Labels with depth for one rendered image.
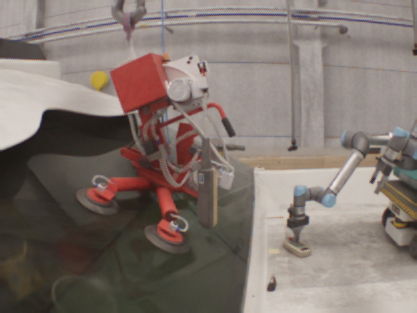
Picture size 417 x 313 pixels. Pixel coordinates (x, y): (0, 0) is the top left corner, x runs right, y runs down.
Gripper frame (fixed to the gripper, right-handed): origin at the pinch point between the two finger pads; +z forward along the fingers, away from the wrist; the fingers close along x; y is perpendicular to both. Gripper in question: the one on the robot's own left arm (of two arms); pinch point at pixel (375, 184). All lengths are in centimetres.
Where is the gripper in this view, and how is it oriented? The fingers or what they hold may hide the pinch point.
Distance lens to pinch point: 189.9
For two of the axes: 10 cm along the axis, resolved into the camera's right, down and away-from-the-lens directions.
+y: -9.1, -4.0, 0.9
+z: -3.4, 8.7, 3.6
